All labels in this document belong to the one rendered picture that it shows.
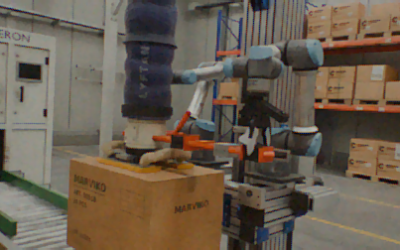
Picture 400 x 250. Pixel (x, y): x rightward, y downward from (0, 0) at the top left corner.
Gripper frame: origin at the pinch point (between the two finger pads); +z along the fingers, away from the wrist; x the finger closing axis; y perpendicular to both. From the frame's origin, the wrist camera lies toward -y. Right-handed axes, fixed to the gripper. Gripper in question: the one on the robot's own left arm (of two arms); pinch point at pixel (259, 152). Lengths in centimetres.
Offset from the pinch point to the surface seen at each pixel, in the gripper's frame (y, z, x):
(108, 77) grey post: 349, -52, -165
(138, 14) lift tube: 55, -50, 12
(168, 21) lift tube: 48, -49, 1
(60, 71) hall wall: 948, -108, -393
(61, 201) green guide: 183, 58, -25
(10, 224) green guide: 150, 57, 21
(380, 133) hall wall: 222, 7, -849
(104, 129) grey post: 350, 15, -164
